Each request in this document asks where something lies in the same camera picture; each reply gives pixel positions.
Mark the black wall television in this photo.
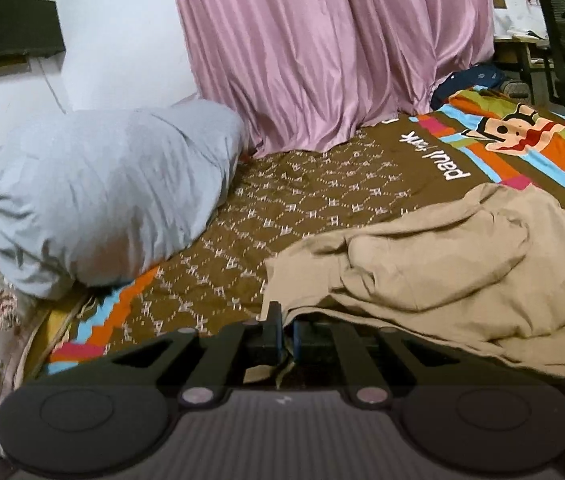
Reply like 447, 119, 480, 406
0, 0, 66, 63

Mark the pink satin curtain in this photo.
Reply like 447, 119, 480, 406
176, 0, 494, 156

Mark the wooden desk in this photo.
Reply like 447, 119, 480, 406
493, 36, 555, 106

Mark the grey slipper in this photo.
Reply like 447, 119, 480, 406
498, 79, 533, 104

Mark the dark blue cloth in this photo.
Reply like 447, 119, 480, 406
430, 64, 506, 110

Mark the brown cartoon print bedspread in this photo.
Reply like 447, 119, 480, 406
42, 87, 565, 374

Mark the beige Champion hooded jacket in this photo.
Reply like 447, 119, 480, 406
263, 183, 565, 378

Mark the grey bundled duvet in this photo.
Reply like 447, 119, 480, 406
0, 100, 246, 299

